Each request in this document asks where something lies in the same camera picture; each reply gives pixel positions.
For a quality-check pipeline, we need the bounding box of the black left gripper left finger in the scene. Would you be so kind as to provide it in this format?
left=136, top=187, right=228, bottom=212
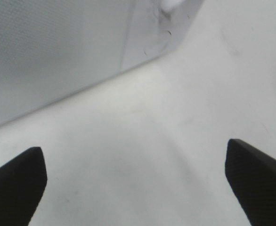
left=0, top=147, right=48, bottom=226

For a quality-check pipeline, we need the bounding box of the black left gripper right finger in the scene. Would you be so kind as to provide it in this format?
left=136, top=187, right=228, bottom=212
left=225, top=139, right=276, bottom=226

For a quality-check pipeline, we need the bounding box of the white microwave door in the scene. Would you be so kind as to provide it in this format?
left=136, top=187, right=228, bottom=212
left=0, top=0, right=135, bottom=125

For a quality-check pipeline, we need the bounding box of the white microwave oven body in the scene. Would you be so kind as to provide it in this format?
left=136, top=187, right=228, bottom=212
left=121, top=0, right=203, bottom=72

